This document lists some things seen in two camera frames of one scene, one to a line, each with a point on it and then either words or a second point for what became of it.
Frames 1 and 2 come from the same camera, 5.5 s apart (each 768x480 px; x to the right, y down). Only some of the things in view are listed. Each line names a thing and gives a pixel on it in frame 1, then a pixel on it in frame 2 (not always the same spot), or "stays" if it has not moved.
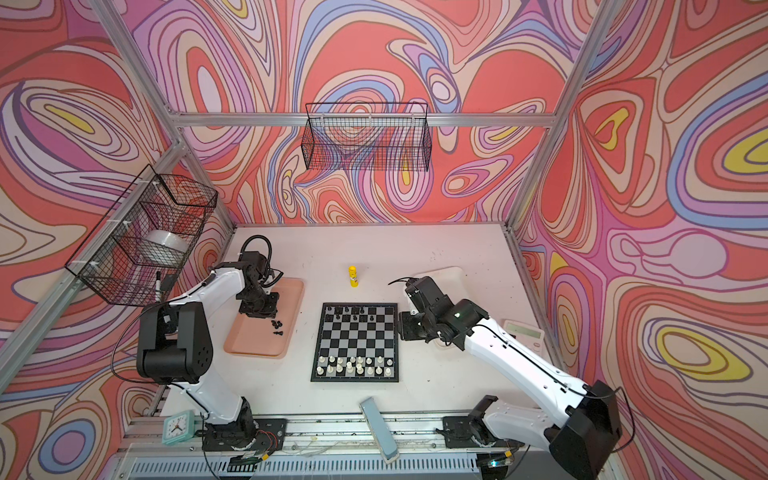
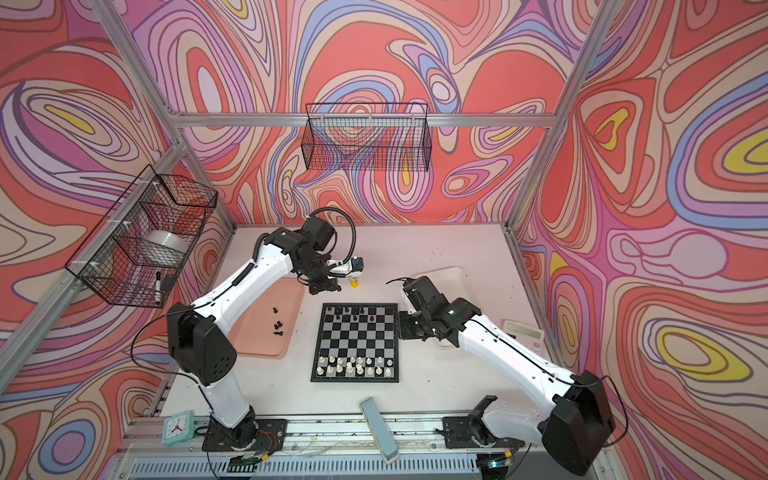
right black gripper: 407,332 stays
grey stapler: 382,436 stays
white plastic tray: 449,280 stays
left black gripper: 270,309 -> 331,284
